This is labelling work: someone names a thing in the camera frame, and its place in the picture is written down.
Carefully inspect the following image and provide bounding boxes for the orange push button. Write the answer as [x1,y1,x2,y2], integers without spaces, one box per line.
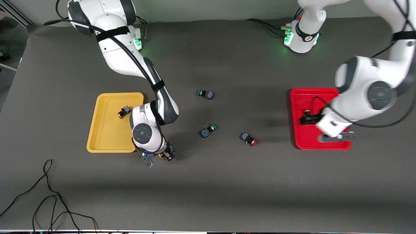
[158,145,175,158]
[117,105,132,119]

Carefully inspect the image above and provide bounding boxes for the red plastic tray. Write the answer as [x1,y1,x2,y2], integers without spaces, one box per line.
[290,87,352,150]

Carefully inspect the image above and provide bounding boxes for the yellow plastic tray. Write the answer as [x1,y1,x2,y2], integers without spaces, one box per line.
[86,92,144,153]

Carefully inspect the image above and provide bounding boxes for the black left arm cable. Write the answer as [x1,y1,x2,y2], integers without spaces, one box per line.
[310,0,416,128]

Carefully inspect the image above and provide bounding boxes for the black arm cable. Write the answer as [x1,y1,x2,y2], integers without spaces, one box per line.
[310,0,416,128]
[44,0,166,125]

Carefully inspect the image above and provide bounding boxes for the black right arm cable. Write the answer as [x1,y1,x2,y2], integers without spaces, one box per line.
[44,0,166,125]

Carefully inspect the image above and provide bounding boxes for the thin black loose cable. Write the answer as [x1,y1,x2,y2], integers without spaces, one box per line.
[0,159,98,234]

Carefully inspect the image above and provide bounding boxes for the black left arm base cables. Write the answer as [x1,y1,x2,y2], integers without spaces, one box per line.
[245,7,304,37]

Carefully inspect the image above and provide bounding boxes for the black arm base cables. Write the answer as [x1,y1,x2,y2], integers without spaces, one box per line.
[245,7,304,37]
[135,15,148,41]

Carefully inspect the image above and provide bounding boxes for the black right arm base cables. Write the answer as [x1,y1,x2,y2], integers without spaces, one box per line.
[135,15,148,41]

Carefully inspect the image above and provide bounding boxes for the aluminium frame rail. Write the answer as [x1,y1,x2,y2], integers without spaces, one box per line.
[0,0,33,26]

